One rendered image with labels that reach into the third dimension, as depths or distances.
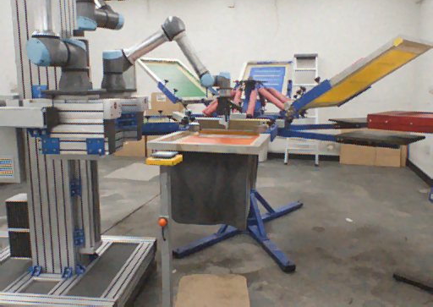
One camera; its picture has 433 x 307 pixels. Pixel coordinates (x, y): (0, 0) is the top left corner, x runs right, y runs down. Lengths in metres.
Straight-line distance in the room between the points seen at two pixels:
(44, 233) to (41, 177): 0.33
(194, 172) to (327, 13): 4.95
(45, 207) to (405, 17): 5.75
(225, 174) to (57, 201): 0.93
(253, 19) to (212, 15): 0.71
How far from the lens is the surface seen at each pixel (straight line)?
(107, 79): 2.36
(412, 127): 2.41
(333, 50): 6.52
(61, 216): 2.27
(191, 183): 2.03
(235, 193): 1.99
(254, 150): 1.82
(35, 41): 1.82
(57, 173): 2.21
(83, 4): 1.66
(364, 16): 6.61
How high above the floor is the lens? 1.29
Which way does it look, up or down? 9 degrees down
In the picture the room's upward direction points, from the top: straight up
